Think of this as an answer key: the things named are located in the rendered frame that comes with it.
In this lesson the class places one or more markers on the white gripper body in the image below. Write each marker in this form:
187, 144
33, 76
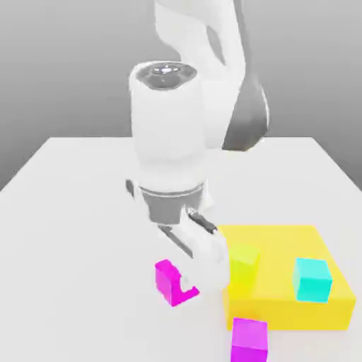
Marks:
206, 254

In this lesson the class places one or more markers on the small magenta cube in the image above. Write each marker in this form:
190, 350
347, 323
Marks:
165, 282

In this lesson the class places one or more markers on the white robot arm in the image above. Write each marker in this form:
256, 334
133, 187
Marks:
167, 127

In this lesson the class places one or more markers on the small yellow-green cube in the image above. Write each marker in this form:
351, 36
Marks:
244, 265

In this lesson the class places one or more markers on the small purple cube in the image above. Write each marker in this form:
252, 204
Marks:
249, 339

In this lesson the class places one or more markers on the small cyan cube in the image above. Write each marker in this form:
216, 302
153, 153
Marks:
312, 285

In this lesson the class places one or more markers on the large yellow box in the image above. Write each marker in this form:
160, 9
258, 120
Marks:
282, 308

